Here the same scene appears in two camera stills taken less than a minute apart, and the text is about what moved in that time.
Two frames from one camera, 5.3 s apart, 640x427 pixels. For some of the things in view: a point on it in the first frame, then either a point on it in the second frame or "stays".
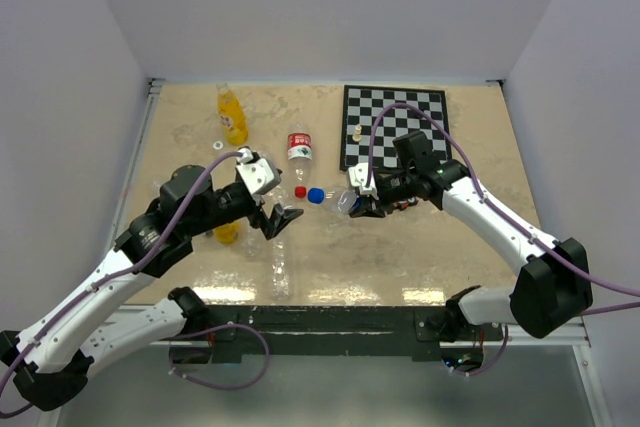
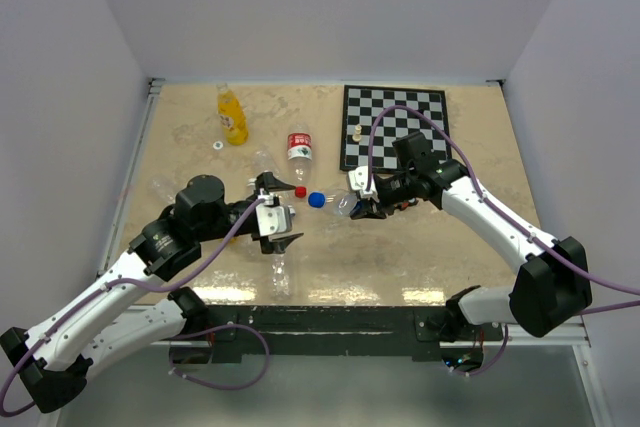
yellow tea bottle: (233, 116) stays
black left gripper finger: (278, 220) → (277, 245)
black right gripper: (369, 208) stays
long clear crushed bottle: (280, 282) stays
